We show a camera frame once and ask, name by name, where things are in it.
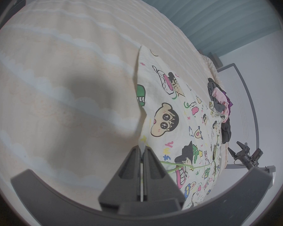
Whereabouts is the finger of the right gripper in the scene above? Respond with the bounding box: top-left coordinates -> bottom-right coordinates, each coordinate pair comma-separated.
227,147 -> 237,161
236,141 -> 250,154

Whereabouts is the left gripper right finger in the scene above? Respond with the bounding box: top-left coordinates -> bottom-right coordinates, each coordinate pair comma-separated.
143,147 -> 186,209

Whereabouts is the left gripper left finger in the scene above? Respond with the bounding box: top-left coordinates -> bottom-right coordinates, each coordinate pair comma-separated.
98,145 -> 142,210

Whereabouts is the white printed pyjama top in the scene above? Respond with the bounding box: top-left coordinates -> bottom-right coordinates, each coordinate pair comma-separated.
134,45 -> 229,211

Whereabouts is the bed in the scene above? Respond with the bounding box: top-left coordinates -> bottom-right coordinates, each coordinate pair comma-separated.
0,0 -> 260,212

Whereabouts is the black garment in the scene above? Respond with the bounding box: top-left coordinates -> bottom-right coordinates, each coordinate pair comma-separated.
221,118 -> 232,145

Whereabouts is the purple garment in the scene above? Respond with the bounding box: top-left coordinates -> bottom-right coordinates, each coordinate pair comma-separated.
223,90 -> 234,115

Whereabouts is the dark grey garment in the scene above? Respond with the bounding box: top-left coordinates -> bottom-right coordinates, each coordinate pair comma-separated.
207,78 -> 227,113

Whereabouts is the cream pillow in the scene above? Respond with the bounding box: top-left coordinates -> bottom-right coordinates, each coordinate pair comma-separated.
202,54 -> 218,79

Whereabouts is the grey bedside table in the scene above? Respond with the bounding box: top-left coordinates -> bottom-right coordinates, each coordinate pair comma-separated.
209,52 -> 221,66

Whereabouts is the blue-green curtain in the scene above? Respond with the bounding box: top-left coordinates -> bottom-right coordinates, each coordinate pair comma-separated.
123,0 -> 282,56

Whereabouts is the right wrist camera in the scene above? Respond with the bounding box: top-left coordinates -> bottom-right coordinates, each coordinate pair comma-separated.
253,148 -> 264,161

